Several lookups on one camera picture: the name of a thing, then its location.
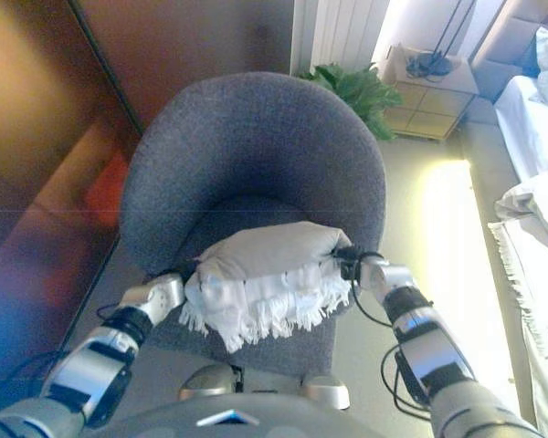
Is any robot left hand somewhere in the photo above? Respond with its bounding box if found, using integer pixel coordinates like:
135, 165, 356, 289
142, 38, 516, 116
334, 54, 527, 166
156, 256, 203, 287

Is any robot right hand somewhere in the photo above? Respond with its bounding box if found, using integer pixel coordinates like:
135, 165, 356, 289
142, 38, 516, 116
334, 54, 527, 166
331, 244, 364, 262

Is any white fringed cushion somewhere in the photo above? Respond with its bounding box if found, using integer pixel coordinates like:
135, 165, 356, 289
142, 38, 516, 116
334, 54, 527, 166
178, 221, 353, 353

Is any silver robot left leg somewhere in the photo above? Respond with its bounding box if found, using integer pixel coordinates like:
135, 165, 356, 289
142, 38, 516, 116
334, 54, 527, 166
178, 363, 238, 402

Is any silver robot leg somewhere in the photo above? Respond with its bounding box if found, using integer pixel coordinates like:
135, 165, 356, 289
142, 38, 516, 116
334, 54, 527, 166
178, 363, 238, 402
300, 373, 352, 410

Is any grey-blue fabric tub armchair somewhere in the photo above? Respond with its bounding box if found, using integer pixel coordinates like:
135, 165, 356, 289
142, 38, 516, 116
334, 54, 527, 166
118, 72, 387, 378

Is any silver robot right leg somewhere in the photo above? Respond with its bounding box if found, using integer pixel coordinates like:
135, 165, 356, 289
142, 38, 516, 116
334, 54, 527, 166
300, 373, 352, 410

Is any green potted plant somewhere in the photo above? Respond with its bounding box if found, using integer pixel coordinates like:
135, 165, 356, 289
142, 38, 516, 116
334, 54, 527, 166
299, 63, 406, 142

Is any silver robot torso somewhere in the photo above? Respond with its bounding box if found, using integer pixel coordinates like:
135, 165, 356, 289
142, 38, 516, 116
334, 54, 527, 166
86, 396, 444, 438

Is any large flat television screen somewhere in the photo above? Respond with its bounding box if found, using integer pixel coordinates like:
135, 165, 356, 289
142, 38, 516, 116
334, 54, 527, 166
0, 0, 142, 380

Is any light wooden nightstand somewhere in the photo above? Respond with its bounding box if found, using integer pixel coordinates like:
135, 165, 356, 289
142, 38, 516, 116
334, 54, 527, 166
376, 43, 480, 142

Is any white bed mattress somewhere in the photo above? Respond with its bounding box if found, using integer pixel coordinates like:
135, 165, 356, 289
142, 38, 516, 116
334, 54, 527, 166
492, 75, 548, 183

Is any white radiator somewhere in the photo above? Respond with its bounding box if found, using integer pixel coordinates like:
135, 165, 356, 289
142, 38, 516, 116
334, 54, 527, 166
290, 0, 389, 77

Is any beige upholstered headboard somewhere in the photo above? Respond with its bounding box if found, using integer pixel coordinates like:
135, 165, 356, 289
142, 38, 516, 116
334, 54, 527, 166
469, 0, 548, 101

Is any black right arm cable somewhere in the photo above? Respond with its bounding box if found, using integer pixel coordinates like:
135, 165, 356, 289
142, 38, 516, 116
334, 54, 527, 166
352, 273, 433, 414

